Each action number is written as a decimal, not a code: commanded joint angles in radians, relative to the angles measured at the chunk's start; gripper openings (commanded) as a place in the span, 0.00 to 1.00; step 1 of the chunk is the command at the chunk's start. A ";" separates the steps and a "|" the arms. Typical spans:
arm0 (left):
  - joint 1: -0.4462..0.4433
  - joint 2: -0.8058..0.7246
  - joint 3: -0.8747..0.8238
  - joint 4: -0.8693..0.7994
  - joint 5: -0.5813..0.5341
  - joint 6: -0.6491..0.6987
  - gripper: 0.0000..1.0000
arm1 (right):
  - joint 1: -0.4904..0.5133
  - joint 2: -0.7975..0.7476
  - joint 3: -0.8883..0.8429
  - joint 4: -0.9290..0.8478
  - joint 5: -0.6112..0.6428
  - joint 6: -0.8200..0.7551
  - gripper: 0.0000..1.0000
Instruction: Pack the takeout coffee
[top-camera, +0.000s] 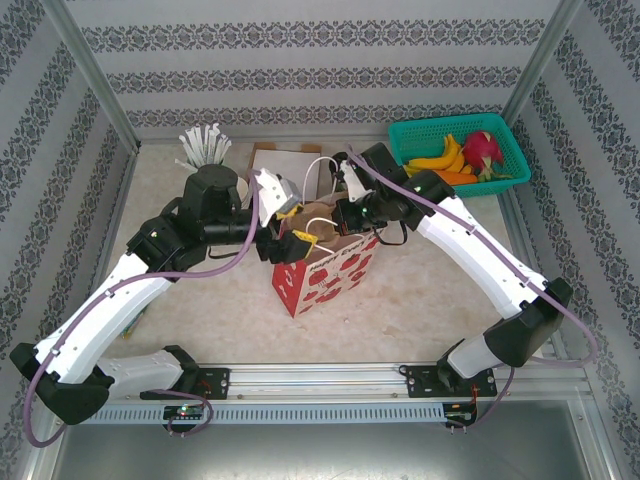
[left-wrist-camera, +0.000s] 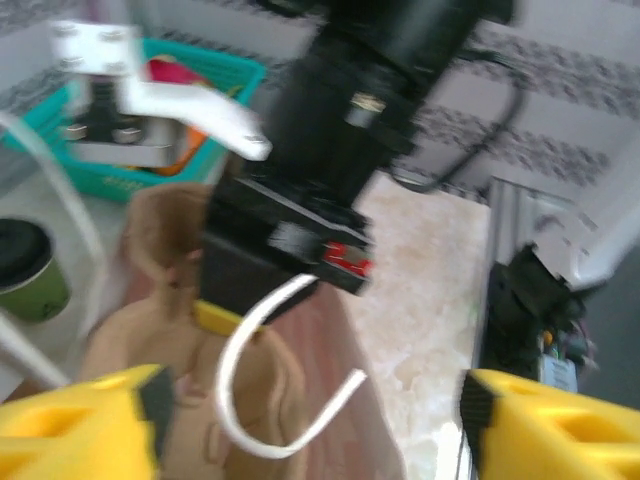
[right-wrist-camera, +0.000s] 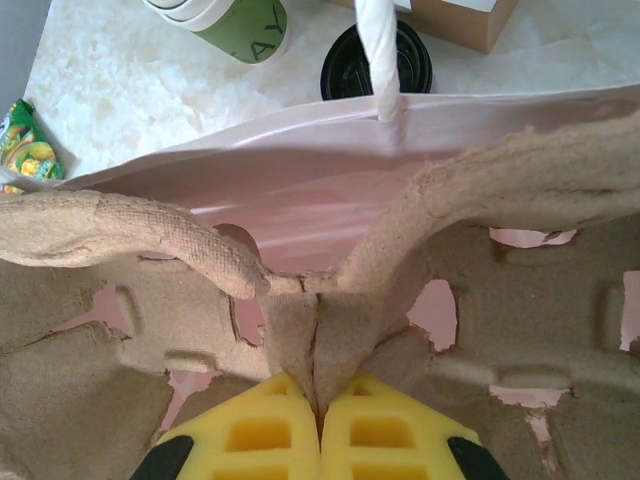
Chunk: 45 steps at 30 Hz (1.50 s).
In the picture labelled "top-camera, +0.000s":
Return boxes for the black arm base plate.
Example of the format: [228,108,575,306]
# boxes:
[139,367,232,401]
[403,364,497,400]

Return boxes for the aluminium frame post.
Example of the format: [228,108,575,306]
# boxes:
[38,0,142,150]
[501,0,585,124]

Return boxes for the teal plastic basket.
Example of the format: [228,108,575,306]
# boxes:
[388,112,532,200]

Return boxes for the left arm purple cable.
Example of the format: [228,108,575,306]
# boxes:
[23,177,262,449]

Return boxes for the green yellow snack packet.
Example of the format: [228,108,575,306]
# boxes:
[122,303,151,342]

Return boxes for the kraft cardboard napkin box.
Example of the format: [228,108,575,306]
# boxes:
[246,141,324,201]

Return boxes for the grey sheet metal panel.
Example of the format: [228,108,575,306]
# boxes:
[49,424,609,480]

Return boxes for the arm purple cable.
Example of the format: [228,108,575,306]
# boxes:
[23,177,262,449]
[346,143,600,432]

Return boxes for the pink dragon fruit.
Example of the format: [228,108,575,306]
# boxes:
[460,129,506,183]

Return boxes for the aluminium mounting rail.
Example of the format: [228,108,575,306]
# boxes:
[107,363,591,404]

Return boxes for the yellow banana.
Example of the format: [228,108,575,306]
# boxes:
[410,133,462,170]
[405,151,467,177]

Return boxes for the orange carrot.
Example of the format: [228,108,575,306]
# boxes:
[433,169,479,187]

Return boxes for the grey slotted cable tray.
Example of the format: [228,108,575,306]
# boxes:
[94,403,475,426]

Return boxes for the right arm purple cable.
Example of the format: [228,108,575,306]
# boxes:
[346,143,600,432]

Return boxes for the red white paper gift bag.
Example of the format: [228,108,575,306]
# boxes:
[271,156,382,320]

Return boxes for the brown pulp cup carrier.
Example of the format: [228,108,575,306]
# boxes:
[282,199,349,254]

